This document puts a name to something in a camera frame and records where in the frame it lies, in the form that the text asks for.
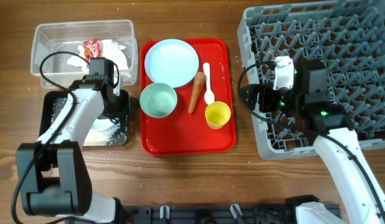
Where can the red snack wrapper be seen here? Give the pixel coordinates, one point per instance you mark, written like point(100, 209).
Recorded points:
point(91, 49)

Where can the black tray bin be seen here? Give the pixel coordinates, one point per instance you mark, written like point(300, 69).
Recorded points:
point(54, 101)

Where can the orange carrot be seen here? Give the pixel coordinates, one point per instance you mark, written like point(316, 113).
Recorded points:
point(199, 81)

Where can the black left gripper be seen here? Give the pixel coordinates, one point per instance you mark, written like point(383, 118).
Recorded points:
point(124, 107)

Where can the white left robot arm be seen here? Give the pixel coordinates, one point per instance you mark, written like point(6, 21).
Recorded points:
point(53, 178)

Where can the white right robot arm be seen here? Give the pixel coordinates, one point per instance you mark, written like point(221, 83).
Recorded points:
point(299, 100)

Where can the clear plastic bin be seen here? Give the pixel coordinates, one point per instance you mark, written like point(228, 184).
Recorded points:
point(67, 36)

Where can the light blue plate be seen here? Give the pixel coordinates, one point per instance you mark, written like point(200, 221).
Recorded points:
point(171, 61)

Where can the yellow plastic cup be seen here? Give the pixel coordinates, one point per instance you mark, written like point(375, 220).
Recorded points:
point(217, 114)

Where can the green bowl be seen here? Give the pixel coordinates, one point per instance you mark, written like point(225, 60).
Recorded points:
point(158, 100)

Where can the grey dishwasher rack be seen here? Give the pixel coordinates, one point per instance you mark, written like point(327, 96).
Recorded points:
point(347, 36)

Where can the white rice pile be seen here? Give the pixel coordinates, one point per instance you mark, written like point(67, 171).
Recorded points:
point(114, 135)

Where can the light blue rice bowl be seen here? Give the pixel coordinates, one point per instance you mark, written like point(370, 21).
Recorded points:
point(103, 124)

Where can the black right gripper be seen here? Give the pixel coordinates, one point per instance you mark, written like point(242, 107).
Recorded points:
point(265, 89)

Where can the white plastic spoon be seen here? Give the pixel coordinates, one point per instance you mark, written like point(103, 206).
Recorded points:
point(209, 95)

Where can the red plastic tray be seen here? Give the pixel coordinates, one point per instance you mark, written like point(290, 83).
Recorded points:
point(184, 133)

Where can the white napkin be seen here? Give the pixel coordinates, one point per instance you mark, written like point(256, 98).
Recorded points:
point(111, 50)

